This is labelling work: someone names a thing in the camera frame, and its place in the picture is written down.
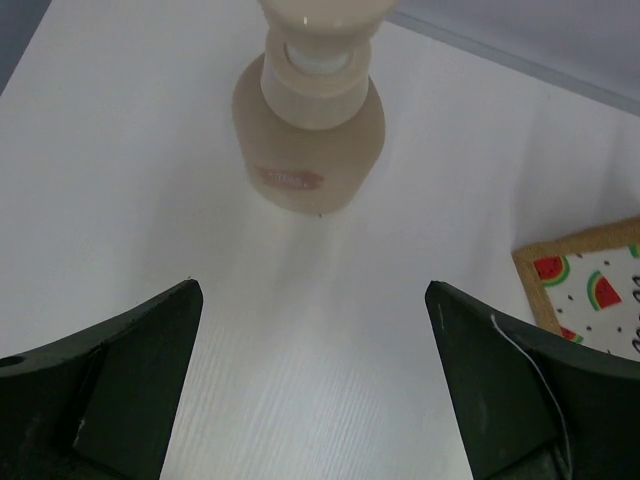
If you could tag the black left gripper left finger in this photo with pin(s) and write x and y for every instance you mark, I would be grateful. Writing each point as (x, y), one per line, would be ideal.
(100, 403)

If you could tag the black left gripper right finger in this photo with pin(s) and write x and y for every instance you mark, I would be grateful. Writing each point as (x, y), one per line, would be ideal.
(530, 404)

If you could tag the beige pump lotion bottle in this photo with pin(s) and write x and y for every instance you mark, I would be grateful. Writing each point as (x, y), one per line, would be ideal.
(307, 115)

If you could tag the canvas bag with watermelon print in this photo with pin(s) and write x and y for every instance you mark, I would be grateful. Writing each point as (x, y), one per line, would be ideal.
(585, 286)

